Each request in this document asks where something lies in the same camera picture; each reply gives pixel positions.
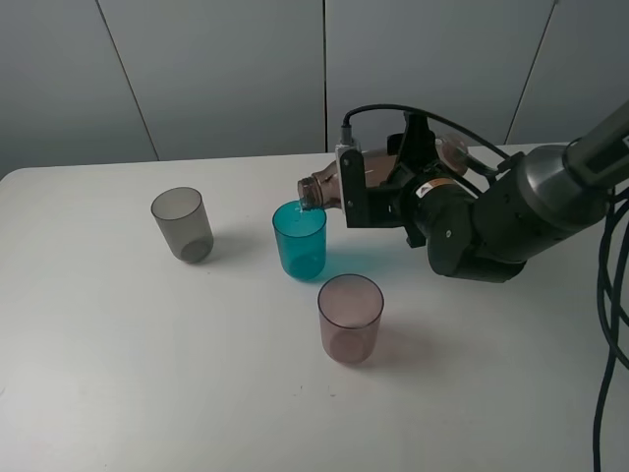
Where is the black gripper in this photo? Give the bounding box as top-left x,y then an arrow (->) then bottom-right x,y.
367,112 -> 475,248

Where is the brown translucent plastic bottle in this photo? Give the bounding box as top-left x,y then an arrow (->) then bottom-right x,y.
297,133 -> 470,210

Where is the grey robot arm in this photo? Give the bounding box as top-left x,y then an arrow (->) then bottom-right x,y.
354,104 -> 628,283

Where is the teal translucent cup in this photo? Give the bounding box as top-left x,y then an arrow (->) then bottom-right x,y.
272,201 -> 327,280

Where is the pink translucent cup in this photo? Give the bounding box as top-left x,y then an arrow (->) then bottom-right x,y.
317,273 -> 384,365

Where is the grey translucent cup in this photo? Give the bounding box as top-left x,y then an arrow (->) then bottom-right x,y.
150,187 -> 214,264

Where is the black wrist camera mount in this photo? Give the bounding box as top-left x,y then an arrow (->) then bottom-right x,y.
335,145 -> 397,228

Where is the black cable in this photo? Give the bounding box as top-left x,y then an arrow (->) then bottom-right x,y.
339,102 -> 629,472

